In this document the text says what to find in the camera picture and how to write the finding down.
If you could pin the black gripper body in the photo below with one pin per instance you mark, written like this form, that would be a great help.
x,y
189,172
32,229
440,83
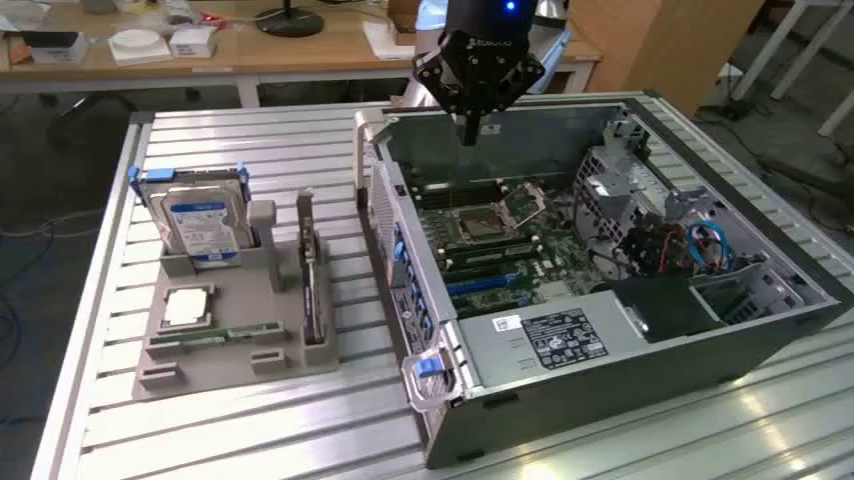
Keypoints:
x,y
490,60

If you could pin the black graphics card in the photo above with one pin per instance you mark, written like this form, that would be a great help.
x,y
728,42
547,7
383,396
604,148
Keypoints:
x,y
314,295

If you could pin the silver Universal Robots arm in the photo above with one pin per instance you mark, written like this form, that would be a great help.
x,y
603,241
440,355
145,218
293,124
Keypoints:
x,y
430,20

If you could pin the blue expansion slot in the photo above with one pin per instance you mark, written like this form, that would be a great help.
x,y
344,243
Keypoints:
x,y
483,284

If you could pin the white paper stack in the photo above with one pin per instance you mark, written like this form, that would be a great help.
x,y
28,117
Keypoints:
x,y
387,42

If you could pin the cardboard box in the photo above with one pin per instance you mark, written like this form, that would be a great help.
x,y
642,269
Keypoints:
x,y
402,15

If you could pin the wooden desk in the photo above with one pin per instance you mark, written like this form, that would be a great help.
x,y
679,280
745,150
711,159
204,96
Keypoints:
x,y
300,55

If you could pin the wooden cabinet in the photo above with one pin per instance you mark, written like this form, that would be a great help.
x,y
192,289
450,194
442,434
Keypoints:
x,y
667,50

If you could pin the black lamp base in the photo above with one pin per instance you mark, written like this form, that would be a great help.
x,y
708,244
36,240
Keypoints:
x,y
289,22

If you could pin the metal socket cover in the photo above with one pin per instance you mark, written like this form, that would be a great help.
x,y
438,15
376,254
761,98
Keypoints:
x,y
523,202

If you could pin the metal disk bay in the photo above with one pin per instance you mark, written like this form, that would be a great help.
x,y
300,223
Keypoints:
x,y
616,190

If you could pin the CPU socket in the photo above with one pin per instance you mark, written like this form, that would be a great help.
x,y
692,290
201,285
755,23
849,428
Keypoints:
x,y
480,225

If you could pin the small white box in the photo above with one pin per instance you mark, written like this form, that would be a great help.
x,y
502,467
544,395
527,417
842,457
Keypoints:
x,y
192,42

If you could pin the green motherboard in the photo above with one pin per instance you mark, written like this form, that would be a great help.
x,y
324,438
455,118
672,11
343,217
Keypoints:
x,y
547,260

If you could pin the white round container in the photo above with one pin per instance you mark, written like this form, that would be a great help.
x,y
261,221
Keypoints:
x,y
139,45

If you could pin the blue disk caddy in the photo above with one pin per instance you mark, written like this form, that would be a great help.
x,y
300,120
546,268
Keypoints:
x,y
159,175

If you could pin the silver hard disk blue label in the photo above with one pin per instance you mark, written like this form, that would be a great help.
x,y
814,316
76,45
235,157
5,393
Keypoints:
x,y
196,225

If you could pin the grey power supply unit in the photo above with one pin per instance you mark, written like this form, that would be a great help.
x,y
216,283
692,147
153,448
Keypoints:
x,y
554,340

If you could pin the white box black lid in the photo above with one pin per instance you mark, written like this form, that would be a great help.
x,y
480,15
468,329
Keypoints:
x,y
56,47

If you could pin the silver CPU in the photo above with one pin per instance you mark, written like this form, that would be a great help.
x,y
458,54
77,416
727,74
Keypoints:
x,y
185,306

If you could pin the blue case latch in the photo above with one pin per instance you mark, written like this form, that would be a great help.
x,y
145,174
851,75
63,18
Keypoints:
x,y
427,370

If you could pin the green RAM stick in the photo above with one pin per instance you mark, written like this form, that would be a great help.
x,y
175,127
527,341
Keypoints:
x,y
213,335

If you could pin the grey parts rack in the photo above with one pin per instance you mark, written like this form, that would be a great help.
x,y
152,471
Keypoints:
x,y
233,365

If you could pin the open black PC case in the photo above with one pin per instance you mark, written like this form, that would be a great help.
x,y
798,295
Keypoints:
x,y
600,400

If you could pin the white table frame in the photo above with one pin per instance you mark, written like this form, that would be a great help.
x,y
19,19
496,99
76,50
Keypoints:
x,y
761,55

